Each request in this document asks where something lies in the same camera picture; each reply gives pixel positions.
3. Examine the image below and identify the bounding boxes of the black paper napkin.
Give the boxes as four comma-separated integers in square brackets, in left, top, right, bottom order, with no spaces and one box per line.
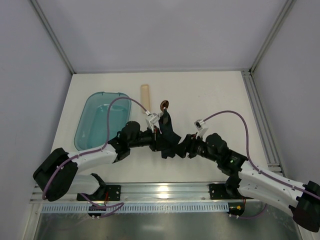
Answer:
[158,108,181,148]

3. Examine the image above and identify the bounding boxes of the beige cutlery case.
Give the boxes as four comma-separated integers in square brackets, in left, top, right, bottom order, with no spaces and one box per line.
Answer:
[140,84,151,112]

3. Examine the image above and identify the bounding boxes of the copper spoon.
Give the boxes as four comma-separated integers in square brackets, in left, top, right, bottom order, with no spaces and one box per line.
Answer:
[160,100,169,112]

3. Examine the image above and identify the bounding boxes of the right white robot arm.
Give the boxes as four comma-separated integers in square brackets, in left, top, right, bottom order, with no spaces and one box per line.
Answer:
[175,133,320,233]

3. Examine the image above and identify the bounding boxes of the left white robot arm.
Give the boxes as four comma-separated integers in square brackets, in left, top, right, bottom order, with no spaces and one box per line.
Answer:
[33,121,181,202]

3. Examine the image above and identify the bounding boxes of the teal plastic basin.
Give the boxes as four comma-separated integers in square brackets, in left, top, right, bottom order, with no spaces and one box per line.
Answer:
[74,92,132,151]

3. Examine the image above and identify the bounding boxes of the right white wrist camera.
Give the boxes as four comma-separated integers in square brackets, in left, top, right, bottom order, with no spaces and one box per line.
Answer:
[194,119,208,138]

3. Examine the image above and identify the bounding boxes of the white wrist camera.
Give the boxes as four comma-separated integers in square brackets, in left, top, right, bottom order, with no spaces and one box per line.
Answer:
[194,119,208,138]
[145,111,160,133]

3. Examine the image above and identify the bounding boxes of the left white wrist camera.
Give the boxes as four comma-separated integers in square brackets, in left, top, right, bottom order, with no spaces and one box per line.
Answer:
[145,111,160,133]

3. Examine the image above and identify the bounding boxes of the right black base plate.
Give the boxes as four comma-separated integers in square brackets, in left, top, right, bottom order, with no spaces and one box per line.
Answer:
[208,183,242,200]

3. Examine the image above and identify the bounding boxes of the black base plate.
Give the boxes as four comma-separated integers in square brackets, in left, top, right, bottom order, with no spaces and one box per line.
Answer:
[76,185,121,202]
[208,183,242,200]

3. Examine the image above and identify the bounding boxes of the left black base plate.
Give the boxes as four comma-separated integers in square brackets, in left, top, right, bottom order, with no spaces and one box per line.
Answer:
[76,185,121,202]

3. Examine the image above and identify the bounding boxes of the aluminium front rail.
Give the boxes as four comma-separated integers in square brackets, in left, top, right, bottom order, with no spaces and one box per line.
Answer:
[29,181,304,204]

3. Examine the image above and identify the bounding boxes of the aluminium rail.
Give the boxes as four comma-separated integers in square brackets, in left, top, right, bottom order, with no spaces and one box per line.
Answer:
[29,181,304,204]
[241,70,285,177]

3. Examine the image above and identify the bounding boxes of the right side aluminium rail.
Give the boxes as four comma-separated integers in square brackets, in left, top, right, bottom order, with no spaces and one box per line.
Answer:
[241,70,285,177]

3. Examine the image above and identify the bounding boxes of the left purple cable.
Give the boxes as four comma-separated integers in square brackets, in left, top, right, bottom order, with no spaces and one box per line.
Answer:
[42,97,152,218]

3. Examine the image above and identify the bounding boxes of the purple cable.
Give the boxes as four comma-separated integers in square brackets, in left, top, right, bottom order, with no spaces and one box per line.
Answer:
[199,110,320,220]
[42,97,152,218]

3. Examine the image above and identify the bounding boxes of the white slotted cable duct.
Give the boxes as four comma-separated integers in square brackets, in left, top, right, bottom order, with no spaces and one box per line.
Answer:
[41,202,229,214]

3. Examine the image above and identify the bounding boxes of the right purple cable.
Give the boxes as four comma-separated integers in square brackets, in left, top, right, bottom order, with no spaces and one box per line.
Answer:
[199,110,320,220]

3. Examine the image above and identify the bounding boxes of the left aluminium frame post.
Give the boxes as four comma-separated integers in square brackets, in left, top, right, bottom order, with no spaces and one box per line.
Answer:
[28,0,76,75]

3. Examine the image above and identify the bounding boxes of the aluminium frame post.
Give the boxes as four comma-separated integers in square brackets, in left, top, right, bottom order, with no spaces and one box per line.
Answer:
[28,0,76,75]
[249,0,297,75]

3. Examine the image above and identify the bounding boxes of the right aluminium frame post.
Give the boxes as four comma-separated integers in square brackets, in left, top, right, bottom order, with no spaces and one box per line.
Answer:
[249,0,297,75]

